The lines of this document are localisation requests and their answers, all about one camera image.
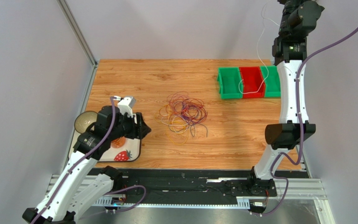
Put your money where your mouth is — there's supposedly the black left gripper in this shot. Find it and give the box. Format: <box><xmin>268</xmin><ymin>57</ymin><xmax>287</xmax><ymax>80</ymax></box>
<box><xmin>108</xmin><ymin>110</ymin><xmax>151</xmax><ymax>141</ymax></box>

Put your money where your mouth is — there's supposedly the yellow cable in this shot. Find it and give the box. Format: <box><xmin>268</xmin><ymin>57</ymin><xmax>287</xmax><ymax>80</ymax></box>
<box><xmin>157</xmin><ymin>108</ymin><xmax>190</xmax><ymax>146</ymax></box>

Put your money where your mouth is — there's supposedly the white cable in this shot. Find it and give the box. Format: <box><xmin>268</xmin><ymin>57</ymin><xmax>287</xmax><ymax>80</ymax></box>
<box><xmin>238</xmin><ymin>0</ymin><xmax>281</xmax><ymax>95</ymax></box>

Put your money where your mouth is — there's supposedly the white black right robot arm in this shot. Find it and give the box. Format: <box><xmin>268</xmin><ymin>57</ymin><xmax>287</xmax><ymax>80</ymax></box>
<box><xmin>248</xmin><ymin>0</ymin><xmax>324</xmax><ymax>189</ymax></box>

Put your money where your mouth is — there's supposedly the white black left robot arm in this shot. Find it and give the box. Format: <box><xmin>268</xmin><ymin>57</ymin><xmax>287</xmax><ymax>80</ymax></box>
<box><xmin>22</xmin><ymin>105</ymin><xmax>151</xmax><ymax>224</ymax></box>

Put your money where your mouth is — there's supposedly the white strawberry print tray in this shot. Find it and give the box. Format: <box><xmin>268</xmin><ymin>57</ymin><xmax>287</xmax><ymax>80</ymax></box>
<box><xmin>69</xmin><ymin>131</ymin><xmax>141</xmax><ymax>162</ymax></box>

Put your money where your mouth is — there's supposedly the orange transparent cup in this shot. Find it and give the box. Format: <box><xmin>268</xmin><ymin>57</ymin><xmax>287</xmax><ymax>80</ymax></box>
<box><xmin>110</xmin><ymin>137</ymin><xmax>126</xmax><ymax>148</ymax></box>

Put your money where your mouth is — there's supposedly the clear glass bowl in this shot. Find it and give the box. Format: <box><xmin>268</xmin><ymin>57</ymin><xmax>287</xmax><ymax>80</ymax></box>
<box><xmin>74</xmin><ymin>111</ymin><xmax>97</xmax><ymax>133</ymax></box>

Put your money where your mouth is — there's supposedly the green storage bin right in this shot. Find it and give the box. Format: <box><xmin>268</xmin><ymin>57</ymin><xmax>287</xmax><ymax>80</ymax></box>
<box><xmin>260</xmin><ymin>66</ymin><xmax>281</xmax><ymax>98</ymax></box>

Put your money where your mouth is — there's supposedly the green storage bin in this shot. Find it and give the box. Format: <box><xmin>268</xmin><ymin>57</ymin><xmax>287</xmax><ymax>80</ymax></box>
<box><xmin>217</xmin><ymin>67</ymin><xmax>243</xmax><ymax>100</ymax></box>
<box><xmin>260</xmin><ymin>66</ymin><xmax>281</xmax><ymax>98</ymax></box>

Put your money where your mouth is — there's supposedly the red storage bin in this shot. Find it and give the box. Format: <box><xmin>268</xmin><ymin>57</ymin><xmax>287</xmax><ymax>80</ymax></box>
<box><xmin>239</xmin><ymin>67</ymin><xmax>266</xmax><ymax>98</ymax></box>

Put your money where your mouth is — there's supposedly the green storage bin left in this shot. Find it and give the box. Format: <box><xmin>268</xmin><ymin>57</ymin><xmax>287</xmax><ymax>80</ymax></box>
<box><xmin>217</xmin><ymin>67</ymin><xmax>243</xmax><ymax>100</ymax></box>

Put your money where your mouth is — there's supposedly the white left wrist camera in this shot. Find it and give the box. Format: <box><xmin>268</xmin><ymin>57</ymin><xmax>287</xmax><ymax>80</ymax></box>
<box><xmin>113</xmin><ymin>96</ymin><xmax>136</xmax><ymax>118</ymax></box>

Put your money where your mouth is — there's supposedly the dark blue cable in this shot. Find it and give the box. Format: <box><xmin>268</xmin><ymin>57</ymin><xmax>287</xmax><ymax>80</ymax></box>
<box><xmin>179</xmin><ymin>105</ymin><xmax>208</xmax><ymax>138</ymax></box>

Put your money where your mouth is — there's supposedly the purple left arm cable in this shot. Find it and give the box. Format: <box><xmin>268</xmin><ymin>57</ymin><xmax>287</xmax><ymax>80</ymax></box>
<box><xmin>28</xmin><ymin>97</ymin><xmax>147</xmax><ymax>224</ymax></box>

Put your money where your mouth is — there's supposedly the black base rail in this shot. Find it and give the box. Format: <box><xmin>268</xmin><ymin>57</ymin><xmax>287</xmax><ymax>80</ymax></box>
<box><xmin>86</xmin><ymin>168</ymin><xmax>310</xmax><ymax>206</ymax></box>

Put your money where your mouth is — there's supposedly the aluminium frame post left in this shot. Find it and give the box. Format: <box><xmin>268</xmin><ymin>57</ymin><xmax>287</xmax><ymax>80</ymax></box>
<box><xmin>56</xmin><ymin>0</ymin><xmax>98</xmax><ymax>66</ymax></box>

